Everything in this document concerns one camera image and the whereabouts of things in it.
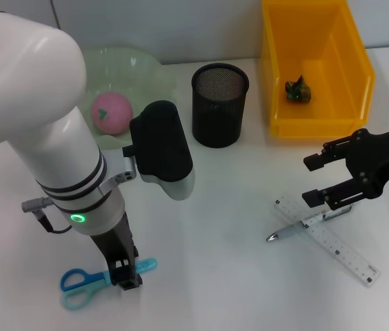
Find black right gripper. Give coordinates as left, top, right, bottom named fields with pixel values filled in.
left=300, top=122, right=389, bottom=212

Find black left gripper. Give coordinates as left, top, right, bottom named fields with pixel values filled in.
left=88, top=212, right=144, bottom=293

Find blue child scissors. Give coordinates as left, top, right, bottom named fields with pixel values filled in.
left=59, top=257, right=159, bottom=311

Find pink peach toy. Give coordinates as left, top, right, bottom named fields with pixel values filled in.
left=90, top=92, right=134, bottom=136

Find silver ballpoint pen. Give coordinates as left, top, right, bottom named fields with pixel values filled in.
left=266, top=204, right=355, bottom=243

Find clear plastic ruler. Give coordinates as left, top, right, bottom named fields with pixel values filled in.
left=272, top=195, right=381, bottom=288

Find black mesh pen holder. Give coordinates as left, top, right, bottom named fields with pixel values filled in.
left=191, top=63, right=251, bottom=150

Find green glass fruit bowl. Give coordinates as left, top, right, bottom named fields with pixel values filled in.
left=81, top=46, right=179, bottom=150

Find yellow plastic bin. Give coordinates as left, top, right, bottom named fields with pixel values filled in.
left=261, top=0, right=377, bottom=140

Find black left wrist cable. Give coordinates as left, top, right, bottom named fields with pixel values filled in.
left=21, top=195, right=73, bottom=234

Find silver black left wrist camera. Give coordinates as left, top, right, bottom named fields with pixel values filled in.
left=122, top=99, right=197, bottom=201

